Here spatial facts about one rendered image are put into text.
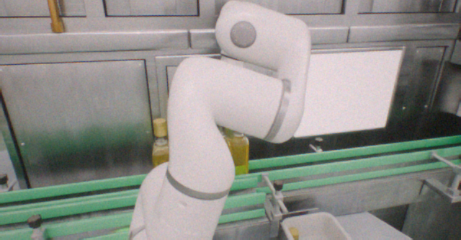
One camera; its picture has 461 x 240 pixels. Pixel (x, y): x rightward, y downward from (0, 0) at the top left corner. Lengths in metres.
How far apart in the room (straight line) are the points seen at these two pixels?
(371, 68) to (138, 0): 0.83
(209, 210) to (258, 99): 0.14
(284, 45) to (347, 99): 0.76
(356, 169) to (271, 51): 0.75
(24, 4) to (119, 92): 0.34
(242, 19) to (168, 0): 0.53
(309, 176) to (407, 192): 0.41
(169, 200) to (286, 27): 0.27
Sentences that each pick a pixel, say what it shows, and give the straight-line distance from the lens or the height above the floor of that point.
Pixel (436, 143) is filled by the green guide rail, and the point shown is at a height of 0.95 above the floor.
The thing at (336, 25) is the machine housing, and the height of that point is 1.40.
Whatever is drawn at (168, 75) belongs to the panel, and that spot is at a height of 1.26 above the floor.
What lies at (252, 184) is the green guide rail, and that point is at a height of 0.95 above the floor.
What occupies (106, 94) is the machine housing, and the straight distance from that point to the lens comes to 0.97.
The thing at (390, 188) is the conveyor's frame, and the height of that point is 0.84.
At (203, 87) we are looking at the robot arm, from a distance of 0.32.
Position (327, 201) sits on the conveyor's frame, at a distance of 1.07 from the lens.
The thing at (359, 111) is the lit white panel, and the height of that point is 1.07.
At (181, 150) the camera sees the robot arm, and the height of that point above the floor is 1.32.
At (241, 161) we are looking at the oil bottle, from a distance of 0.87.
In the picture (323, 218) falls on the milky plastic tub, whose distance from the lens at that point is 1.00.
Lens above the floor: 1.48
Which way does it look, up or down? 21 degrees down
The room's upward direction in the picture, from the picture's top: straight up
